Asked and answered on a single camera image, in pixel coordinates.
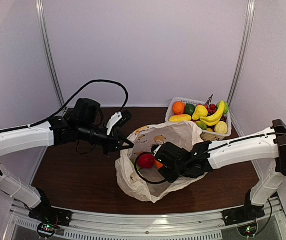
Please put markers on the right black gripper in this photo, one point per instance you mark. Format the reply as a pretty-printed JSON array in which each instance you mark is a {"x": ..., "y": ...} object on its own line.
[{"x": 170, "y": 178}]

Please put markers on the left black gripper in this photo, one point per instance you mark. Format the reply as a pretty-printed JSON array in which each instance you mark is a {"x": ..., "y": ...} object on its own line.
[{"x": 112, "y": 144}]

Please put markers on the orange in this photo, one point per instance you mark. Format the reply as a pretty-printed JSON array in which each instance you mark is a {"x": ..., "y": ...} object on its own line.
[
  {"x": 157, "y": 164},
  {"x": 178, "y": 108}
]

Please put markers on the yellow banana bunch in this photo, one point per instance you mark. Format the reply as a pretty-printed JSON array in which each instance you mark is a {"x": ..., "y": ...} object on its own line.
[{"x": 215, "y": 118}]

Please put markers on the green apple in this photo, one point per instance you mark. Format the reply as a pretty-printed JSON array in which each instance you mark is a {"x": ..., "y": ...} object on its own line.
[{"x": 226, "y": 107}]

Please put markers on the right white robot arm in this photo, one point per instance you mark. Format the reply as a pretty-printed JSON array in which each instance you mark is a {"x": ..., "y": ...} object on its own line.
[{"x": 267, "y": 144}]

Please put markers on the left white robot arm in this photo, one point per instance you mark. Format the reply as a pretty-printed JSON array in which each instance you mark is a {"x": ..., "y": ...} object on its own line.
[{"x": 53, "y": 132}]

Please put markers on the red apple in bag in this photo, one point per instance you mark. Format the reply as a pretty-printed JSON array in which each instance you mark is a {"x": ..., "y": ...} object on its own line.
[{"x": 145, "y": 161}]

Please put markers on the green yellow mango in basket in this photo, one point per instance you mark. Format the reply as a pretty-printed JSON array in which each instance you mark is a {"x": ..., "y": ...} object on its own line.
[{"x": 201, "y": 125}]

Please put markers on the orange in basket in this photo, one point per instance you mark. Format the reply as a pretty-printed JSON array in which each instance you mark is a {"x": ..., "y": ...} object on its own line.
[{"x": 178, "y": 108}]

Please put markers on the green lime in basket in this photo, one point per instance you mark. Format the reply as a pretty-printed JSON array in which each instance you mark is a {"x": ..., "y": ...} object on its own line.
[{"x": 189, "y": 109}]

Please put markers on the yellow lemon in basket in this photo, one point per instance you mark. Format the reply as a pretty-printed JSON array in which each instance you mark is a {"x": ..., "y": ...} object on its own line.
[{"x": 221, "y": 128}]

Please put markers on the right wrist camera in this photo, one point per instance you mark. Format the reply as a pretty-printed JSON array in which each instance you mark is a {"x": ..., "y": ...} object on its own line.
[{"x": 154, "y": 149}]

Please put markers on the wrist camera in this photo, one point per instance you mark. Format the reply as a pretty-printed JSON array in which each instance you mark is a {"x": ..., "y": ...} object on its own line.
[
  {"x": 154, "y": 149},
  {"x": 119, "y": 119}
]

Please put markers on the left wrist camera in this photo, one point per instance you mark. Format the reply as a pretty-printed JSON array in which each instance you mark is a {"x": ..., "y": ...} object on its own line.
[{"x": 119, "y": 119}]

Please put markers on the aluminium front rail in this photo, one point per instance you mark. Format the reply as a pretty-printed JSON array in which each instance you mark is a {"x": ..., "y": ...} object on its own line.
[{"x": 207, "y": 225}]

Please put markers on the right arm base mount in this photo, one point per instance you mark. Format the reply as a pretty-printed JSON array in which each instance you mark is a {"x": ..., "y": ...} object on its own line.
[{"x": 242, "y": 217}]

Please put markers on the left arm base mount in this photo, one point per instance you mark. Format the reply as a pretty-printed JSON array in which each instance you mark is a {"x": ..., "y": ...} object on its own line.
[{"x": 50, "y": 218}]

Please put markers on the left aluminium corner post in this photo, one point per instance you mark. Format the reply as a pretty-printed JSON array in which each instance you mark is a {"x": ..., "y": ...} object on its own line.
[{"x": 48, "y": 53}]

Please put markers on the aluminium corner post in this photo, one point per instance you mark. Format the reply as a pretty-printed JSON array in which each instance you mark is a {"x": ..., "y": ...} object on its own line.
[
  {"x": 48, "y": 53},
  {"x": 247, "y": 29}
]

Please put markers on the right aluminium corner post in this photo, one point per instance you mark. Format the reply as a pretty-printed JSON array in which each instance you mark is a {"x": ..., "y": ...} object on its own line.
[{"x": 247, "y": 29}]

